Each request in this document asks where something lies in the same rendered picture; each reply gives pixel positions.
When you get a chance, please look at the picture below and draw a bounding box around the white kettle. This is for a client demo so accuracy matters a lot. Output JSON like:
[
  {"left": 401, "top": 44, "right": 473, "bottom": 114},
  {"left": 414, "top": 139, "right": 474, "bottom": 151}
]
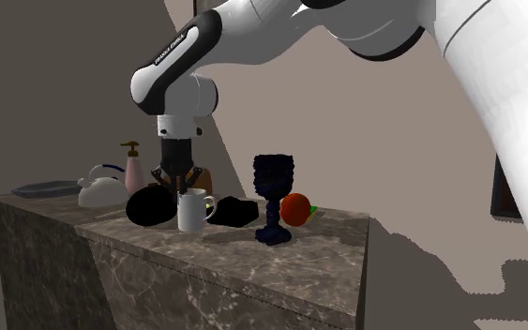
[{"left": 77, "top": 163, "right": 130, "bottom": 209}]

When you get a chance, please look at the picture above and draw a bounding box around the black round object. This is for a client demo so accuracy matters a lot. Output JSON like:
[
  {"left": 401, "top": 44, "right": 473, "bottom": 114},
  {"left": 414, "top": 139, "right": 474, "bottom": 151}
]
[{"left": 125, "top": 183, "right": 179, "bottom": 228}]

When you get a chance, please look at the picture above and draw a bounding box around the dark wall picture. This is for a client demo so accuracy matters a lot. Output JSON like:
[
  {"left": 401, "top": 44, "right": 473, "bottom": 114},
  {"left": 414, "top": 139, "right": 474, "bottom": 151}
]
[{"left": 490, "top": 155, "right": 524, "bottom": 221}]

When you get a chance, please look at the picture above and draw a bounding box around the pink soap dispenser bottle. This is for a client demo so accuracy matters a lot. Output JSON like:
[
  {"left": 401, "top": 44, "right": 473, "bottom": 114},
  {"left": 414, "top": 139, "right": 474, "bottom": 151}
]
[{"left": 119, "top": 140, "right": 147, "bottom": 197}]

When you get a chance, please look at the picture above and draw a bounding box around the grey flat tray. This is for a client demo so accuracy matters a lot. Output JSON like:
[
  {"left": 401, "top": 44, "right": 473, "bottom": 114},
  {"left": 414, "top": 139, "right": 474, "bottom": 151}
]
[{"left": 10, "top": 180, "right": 83, "bottom": 200}]

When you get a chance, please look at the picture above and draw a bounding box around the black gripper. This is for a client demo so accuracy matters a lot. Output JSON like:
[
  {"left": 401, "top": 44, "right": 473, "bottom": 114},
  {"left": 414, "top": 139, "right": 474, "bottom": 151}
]
[{"left": 150, "top": 138, "right": 204, "bottom": 193}]

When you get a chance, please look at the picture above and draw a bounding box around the orange round fruit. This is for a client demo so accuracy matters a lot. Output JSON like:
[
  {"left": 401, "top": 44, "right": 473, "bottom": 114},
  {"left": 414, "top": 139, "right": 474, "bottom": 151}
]
[{"left": 279, "top": 192, "right": 313, "bottom": 228}]

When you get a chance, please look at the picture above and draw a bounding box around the brown rounded object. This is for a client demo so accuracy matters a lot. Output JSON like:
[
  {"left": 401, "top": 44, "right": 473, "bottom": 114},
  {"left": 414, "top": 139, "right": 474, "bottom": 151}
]
[{"left": 193, "top": 167, "right": 214, "bottom": 197}]

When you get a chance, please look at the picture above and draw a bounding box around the dark blue goblet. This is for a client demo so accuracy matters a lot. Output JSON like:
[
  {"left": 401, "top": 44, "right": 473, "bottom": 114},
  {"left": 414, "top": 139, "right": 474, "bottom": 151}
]
[{"left": 251, "top": 154, "right": 295, "bottom": 247}]

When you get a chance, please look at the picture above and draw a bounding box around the black flat object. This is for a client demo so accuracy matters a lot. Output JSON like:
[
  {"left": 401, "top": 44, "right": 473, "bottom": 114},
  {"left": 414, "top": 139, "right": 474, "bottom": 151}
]
[{"left": 206, "top": 195, "right": 261, "bottom": 229}]

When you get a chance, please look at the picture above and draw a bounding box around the white mug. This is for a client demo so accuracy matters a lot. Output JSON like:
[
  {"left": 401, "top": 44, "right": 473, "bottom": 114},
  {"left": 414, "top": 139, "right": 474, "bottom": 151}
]
[{"left": 176, "top": 187, "right": 218, "bottom": 233}]

